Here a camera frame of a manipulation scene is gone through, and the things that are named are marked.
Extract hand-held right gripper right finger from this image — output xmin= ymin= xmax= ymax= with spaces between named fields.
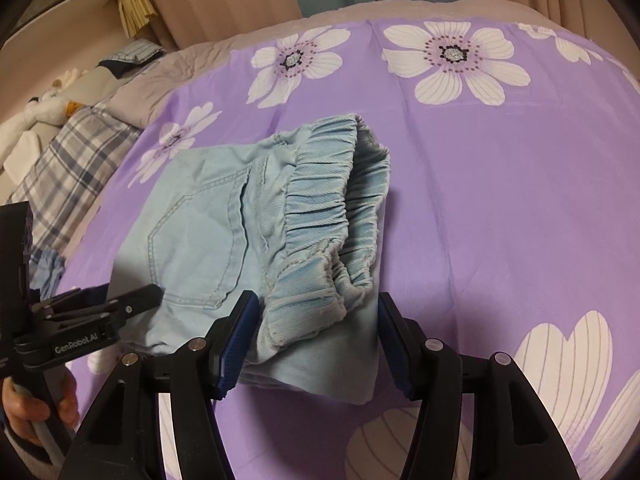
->
xmin=377 ymin=291 xmax=582 ymax=480

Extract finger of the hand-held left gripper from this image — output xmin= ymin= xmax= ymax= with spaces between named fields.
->
xmin=29 ymin=284 xmax=112 ymax=313
xmin=47 ymin=283 xmax=164 ymax=333

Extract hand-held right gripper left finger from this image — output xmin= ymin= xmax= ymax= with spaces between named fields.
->
xmin=57 ymin=290 xmax=261 ymax=480

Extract light blue denim pants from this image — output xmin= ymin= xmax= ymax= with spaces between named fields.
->
xmin=112 ymin=114 xmax=392 ymax=406

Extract person's left forearm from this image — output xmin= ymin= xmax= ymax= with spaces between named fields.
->
xmin=0 ymin=422 xmax=61 ymax=478

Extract person's left hand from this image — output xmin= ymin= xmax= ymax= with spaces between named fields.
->
xmin=0 ymin=371 xmax=82 ymax=448

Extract blue crumpled cloth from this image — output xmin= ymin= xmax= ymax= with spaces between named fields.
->
xmin=29 ymin=247 xmax=67 ymax=302

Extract plaid pillow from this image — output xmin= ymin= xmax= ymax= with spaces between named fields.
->
xmin=9 ymin=107 xmax=145 ymax=263

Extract white cloth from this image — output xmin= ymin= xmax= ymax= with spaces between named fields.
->
xmin=0 ymin=122 xmax=63 ymax=183

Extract purple floral bedsheet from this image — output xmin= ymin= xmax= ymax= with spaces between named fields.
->
xmin=55 ymin=16 xmax=640 ymax=480

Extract white plush toy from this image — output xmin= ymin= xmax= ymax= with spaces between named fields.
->
xmin=0 ymin=66 xmax=86 ymax=137

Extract striped folded cloth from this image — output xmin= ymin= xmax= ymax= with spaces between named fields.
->
xmin=97 ymin=39 xmax=170 ymax=80

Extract white shelf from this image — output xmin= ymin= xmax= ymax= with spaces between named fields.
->
xmin=0 ymin=0 xmax=128 ymax=68

